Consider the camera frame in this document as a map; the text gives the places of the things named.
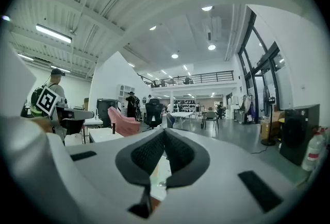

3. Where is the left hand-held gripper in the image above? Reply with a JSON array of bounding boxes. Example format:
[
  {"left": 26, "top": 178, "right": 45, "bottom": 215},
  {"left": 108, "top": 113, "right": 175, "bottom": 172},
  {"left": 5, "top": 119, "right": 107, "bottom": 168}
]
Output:
[{"left": 35, "top": 85, "right": 95, "bottom": 136}]

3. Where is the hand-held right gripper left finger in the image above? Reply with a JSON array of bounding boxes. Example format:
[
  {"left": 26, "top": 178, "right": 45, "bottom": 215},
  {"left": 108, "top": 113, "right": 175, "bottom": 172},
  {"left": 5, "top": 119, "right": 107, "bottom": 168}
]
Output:
[{"left": 65, "top": 128, "right": 166, "bottom": 194}]

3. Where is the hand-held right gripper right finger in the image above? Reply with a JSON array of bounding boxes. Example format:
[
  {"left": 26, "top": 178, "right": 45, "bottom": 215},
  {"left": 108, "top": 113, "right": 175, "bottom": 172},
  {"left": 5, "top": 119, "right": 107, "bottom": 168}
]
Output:
[{"left": 163, "top": 128, "right": 258, "bottom": 190}]

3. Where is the white washbasin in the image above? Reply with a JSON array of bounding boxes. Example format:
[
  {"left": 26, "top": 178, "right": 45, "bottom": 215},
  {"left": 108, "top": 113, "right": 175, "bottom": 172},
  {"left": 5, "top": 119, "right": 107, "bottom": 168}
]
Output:
[{"left": 89, "top": 127, "right": 124, "bottom": 143}]

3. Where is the pink cloth on chair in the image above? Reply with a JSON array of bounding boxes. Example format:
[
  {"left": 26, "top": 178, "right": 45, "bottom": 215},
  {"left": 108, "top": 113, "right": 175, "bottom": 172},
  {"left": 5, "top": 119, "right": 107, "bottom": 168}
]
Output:
[{"left": 107, "top": 106, "right": 141, "bottom": 137}]

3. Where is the grey chair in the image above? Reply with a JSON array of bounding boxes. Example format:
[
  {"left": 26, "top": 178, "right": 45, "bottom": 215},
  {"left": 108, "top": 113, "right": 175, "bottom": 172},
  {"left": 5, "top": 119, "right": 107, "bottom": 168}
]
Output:
[{"left": 204, "top": 111, "right": 220, "bottom": 130}]

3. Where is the white table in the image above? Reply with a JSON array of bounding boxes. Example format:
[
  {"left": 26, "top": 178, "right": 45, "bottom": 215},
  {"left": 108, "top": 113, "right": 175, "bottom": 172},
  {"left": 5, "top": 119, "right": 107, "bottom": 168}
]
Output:
[{"left": 171, "top": 111, "right": 194, "bottom": 128}]

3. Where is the blue chair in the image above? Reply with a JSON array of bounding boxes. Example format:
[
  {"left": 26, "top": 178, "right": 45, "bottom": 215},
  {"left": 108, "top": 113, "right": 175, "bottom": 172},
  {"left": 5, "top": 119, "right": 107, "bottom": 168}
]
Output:
[{"left": 166, "top": 113, "right": 176, "bottom": 128}]

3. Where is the black office chair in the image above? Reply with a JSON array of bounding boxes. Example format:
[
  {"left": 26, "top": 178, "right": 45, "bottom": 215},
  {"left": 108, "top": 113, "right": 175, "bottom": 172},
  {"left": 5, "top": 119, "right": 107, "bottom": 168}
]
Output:
[{"left": 143, "top": 98, "right": 164, "bottom": 130}]

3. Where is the clothes rack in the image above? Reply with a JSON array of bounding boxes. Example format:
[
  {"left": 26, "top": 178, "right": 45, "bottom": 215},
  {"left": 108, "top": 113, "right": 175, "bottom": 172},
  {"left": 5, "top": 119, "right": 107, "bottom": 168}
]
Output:
[{"left": 242, "top": 94, "right": 256, "bottom": 125}]

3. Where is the cardboard box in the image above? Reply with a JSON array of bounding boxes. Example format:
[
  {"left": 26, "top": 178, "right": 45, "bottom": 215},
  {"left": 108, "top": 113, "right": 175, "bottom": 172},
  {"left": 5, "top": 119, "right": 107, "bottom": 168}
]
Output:
[{"left": 259, "top": 112, "right": 285, "bottom": 140}]

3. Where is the black balcony railing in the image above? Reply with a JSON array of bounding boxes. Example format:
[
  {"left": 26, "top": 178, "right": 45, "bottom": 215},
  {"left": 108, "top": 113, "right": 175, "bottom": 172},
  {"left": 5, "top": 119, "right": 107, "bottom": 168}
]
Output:
[{"left": 151, "top": 71, "right": 234, "bottom": 88}]

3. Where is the long fluorescent ceiling light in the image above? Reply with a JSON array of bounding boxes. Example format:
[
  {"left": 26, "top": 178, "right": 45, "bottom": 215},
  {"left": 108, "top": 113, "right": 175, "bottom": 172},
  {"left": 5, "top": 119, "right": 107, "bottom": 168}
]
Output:
[{"left": 35, "top": 24, "right": 73, "bottom": 44}]

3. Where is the black box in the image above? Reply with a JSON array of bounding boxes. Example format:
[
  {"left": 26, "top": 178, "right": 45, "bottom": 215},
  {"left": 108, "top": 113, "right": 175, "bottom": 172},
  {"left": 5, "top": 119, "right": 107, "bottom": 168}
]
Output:
[{"left": 279, "top": 104, "right": 321, "bottom": 166}]

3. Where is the black window frame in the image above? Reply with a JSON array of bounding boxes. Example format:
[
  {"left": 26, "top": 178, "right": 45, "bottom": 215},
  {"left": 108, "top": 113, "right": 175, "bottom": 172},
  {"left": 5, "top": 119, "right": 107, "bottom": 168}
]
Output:
[{"left": 238, "top": 11, "right": 282, "bottom": 124}]

